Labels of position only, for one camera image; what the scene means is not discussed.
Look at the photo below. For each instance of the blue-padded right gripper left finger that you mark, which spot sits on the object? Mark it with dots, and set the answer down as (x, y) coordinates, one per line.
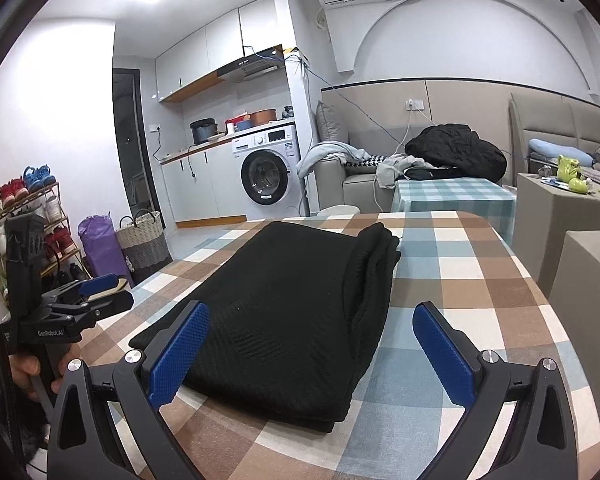
(172, 352)

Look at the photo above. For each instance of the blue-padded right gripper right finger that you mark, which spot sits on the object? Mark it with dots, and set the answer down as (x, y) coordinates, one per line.
(450, 352)

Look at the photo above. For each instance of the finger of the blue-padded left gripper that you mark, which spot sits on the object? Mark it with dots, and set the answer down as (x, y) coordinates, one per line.
(95, 286)

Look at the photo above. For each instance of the black knit sweater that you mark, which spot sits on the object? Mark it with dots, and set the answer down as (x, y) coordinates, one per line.
(296, 316)

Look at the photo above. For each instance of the person's left hand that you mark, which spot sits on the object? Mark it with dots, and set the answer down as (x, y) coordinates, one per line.
(25, 367)

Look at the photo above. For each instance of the purple plastic bag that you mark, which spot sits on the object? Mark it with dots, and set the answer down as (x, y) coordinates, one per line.
(102, 249)

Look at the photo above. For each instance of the plaid tablecloth brown blue white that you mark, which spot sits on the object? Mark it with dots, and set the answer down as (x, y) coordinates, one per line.
(400, 415)

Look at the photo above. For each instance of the wooden shoe rack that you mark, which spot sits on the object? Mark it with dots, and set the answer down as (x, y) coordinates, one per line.
(35, 197)

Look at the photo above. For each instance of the white lower cabinets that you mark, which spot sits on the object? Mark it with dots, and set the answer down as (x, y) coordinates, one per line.
(203, 187)

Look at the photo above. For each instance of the teal checked cloth covered table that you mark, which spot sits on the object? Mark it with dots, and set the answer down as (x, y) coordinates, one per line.
(476, 196)

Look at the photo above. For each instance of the grey bedside cabinet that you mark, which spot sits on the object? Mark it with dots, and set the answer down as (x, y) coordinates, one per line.
(544, 215)

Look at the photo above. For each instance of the black cooking pot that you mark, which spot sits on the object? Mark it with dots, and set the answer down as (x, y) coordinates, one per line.
(203, 129)

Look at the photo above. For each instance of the white round stool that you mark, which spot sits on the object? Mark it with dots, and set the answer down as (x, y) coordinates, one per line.
(339, 210)

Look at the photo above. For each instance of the black puffer jacket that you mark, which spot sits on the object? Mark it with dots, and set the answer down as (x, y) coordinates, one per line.
(455, 151)

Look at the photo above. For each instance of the white front-load washing machine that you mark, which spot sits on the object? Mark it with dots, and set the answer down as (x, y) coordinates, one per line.
(267, 176)

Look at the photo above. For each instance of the grey sofa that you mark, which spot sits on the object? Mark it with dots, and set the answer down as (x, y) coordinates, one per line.
(338, 184)

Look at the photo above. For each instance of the green plush toy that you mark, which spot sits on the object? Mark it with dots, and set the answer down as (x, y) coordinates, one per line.
(569, 175)

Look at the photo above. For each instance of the light blue pillow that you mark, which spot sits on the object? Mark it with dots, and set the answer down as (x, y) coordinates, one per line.
(543, 151)

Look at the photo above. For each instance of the light blue blanket on sofa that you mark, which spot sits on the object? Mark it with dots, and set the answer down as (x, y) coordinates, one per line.
(341, 152)

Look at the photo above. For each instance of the range hood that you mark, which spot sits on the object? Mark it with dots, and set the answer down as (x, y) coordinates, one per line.
(252, 66)

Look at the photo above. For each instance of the woven laundry basket with handles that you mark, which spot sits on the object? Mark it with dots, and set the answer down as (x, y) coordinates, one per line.
(143, 244)

